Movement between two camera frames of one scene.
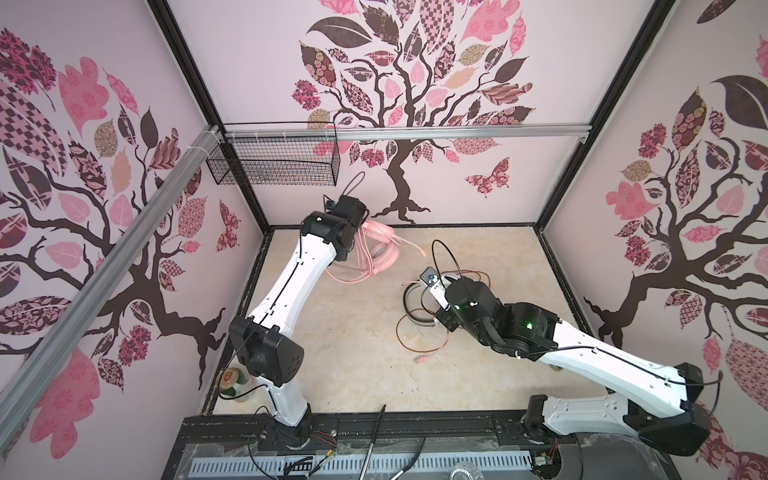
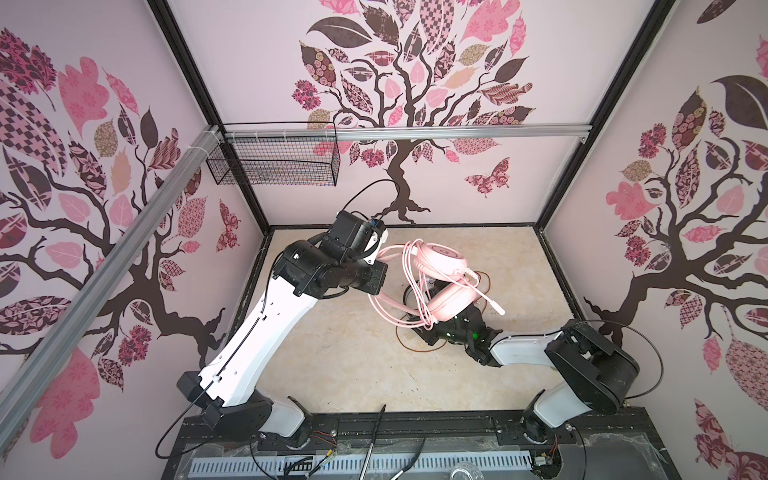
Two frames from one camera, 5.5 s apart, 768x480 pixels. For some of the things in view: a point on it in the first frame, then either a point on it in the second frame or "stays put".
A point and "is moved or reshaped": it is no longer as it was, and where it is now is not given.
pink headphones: [377, 251] is moved or reshaped
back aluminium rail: [398, 132] stays put
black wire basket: [279, 154] stays put
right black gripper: [446, 322] → [427, 335]
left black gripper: [340, 257] → [372, 284]
